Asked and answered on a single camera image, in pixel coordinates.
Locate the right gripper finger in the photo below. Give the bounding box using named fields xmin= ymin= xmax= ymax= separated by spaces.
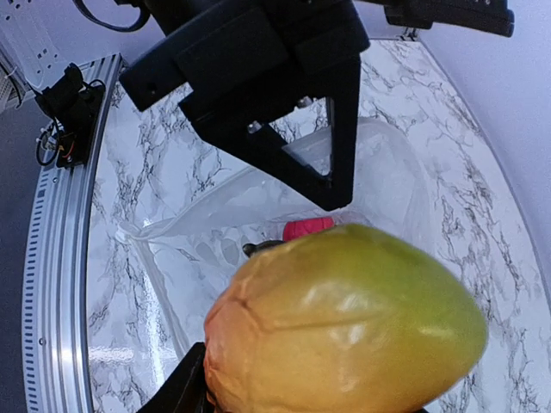
xmin=138 ymin=342 xmax=207 ymax=413

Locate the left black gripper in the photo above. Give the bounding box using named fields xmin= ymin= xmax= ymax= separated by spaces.
xmin=121 ymin=1 xmax=369 ymax=211

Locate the red crinkled fruit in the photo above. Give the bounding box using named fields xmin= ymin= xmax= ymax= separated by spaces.
xmin=282 ymin=217 xmax=335 ymax=242

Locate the clear zip top bag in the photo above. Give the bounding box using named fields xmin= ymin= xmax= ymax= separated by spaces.
xmin=117 ymin=117 xmax=434 ymax=359

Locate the orange carrot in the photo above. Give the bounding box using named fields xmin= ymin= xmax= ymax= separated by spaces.
xmin=203 ymin=224 xmax=488 ymax=412

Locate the purple eggplant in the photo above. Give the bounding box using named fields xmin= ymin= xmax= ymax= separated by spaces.
xmin=242 ymin=240 xmax=284 ymax=258

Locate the front aluminium rail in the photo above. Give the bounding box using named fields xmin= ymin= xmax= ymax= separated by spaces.
xmin=22 ymin=54 xmax=124 ymax=412

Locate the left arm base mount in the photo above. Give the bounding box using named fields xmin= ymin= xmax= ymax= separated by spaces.
xmin=35 ymin=63 xmax=106 ymax=168

